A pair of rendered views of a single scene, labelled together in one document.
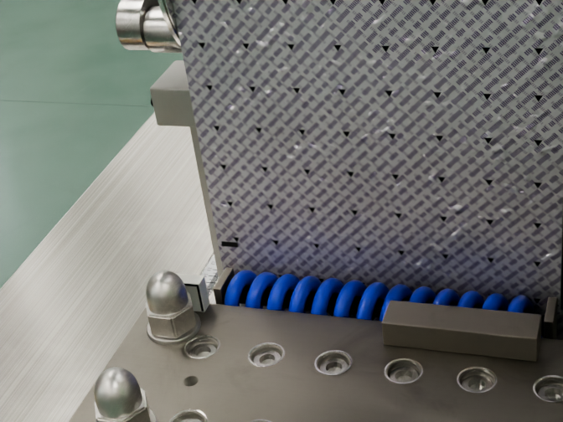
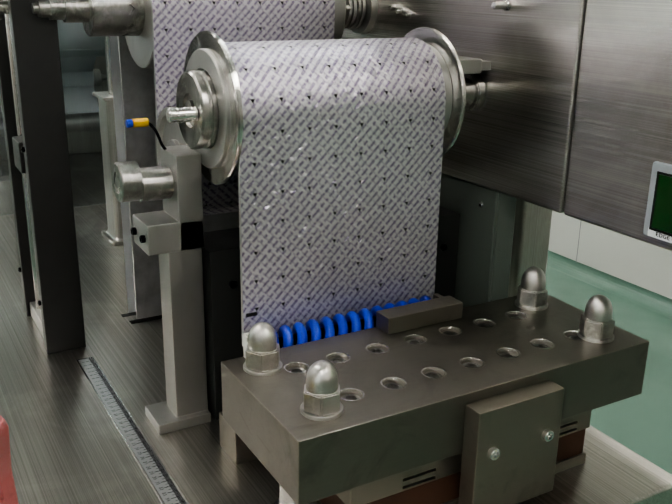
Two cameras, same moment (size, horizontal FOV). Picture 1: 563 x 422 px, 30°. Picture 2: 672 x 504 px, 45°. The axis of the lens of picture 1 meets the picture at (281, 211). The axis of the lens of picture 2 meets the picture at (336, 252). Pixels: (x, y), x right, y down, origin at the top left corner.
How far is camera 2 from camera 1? 0.60 m
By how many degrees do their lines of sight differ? 49
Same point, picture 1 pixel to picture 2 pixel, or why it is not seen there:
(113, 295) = (50, 441)
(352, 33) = (344, 146)
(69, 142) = not seen: outside the picture
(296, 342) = (344, 348)
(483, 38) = (408, 141)
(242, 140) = (271, 230)
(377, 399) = (423, 352)
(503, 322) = (440, 302)
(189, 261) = (85, 404)
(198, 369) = not seen: hidden behind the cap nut
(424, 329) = (410, 315)
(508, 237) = (412, 262)
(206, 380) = not seen: hidden behind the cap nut
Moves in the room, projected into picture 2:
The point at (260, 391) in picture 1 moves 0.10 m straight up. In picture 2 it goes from (362, 370) to (365, 268)
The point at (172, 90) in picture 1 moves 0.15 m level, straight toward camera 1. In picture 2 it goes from (165, 224) to (287, 251)
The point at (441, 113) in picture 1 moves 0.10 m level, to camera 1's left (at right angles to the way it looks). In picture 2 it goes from (385, 190) to (326, 210)
